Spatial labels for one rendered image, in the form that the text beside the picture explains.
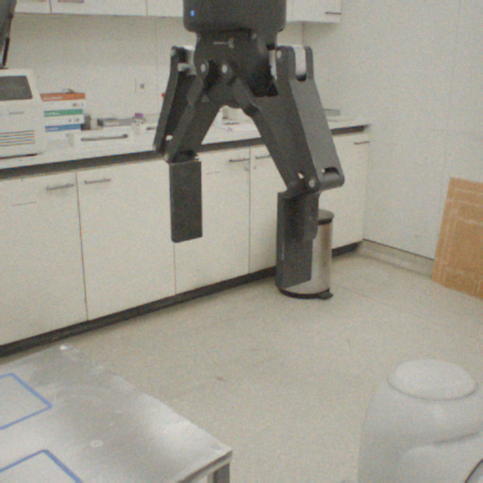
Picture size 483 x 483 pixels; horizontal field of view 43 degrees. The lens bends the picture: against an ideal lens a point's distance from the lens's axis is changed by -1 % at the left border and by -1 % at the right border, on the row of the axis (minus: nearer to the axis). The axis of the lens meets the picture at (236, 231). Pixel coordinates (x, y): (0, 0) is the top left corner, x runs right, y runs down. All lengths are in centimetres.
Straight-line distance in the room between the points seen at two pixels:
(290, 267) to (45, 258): 248
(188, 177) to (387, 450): 42
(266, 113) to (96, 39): 316
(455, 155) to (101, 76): 206
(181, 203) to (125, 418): 51
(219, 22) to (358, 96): 374
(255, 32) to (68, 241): 252
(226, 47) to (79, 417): 67
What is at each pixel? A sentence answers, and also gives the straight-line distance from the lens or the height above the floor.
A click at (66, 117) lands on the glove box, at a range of 325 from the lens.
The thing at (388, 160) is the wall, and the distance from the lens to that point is 404.
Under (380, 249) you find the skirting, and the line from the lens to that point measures 419.
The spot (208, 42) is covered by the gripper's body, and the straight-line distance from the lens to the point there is 48.
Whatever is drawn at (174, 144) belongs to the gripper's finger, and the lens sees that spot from 52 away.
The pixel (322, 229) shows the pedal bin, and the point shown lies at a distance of 334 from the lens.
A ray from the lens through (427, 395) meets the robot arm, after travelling 76.
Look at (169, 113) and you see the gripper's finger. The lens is 52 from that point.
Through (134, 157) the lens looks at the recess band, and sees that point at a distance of 303.
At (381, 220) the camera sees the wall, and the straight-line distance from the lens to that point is 414.
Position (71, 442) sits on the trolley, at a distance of 94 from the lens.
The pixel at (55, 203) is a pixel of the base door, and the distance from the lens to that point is 284.
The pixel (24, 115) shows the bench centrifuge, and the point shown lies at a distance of 274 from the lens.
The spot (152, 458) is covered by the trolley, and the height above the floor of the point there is 82.
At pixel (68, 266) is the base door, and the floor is 38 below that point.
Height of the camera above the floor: 135
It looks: 17 degrees down
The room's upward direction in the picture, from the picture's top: straight up
